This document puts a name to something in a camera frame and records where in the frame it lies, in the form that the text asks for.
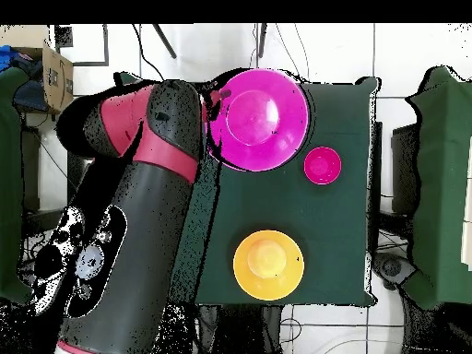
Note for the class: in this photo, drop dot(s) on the large pink bowl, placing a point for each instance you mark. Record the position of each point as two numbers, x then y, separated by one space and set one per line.
258 120

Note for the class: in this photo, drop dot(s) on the large orange bowl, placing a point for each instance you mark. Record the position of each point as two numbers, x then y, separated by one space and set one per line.
269 265

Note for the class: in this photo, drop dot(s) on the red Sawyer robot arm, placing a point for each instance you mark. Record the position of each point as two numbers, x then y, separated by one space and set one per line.
140 239

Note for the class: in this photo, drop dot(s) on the black stand leg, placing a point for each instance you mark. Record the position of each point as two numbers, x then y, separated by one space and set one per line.
260 40
164 40

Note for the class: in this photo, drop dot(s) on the small crimson bowl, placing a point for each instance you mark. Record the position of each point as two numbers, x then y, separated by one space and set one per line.
322 166

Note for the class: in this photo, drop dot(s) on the cardboard box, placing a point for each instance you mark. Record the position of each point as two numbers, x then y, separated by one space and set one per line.
59 84

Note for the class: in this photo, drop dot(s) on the dark green table cloth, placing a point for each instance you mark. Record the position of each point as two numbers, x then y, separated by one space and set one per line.
332 221

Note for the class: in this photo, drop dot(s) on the dark bag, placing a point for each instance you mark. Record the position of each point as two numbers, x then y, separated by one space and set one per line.
31 96

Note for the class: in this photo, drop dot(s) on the green side table cloth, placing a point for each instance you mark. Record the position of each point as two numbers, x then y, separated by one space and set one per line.
442 166
9 184

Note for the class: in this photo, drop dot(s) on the black metal frame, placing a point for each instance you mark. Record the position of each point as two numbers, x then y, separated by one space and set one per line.
403 166

